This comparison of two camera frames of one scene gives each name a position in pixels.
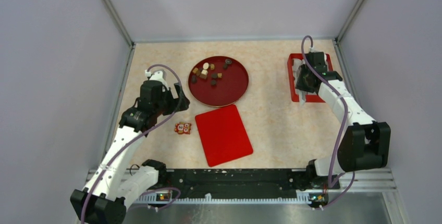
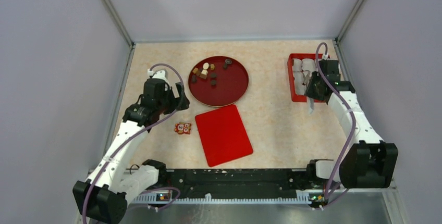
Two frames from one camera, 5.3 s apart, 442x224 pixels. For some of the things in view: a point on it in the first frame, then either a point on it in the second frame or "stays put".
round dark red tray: (218, 81) stays put
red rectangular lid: (223, 135) stays put
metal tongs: (302, 97) -> (310, 105)
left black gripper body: (167, 103) stays put
